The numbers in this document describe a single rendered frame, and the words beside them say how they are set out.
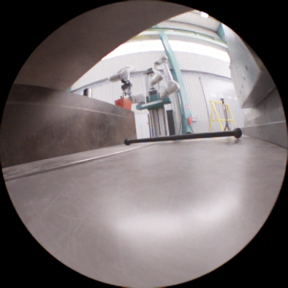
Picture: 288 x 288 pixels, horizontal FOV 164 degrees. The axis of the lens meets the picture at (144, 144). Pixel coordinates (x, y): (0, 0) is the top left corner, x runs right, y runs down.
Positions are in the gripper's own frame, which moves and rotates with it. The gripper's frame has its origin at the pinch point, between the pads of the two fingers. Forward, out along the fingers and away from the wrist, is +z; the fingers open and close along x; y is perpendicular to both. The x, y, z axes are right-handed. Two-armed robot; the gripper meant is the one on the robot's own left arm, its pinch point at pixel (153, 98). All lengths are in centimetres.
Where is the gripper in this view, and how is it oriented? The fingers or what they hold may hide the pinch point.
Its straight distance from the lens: 156.3
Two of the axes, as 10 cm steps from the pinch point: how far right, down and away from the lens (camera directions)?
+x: 8.7, -0.7, -4.9
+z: 1.1, 9.9, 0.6
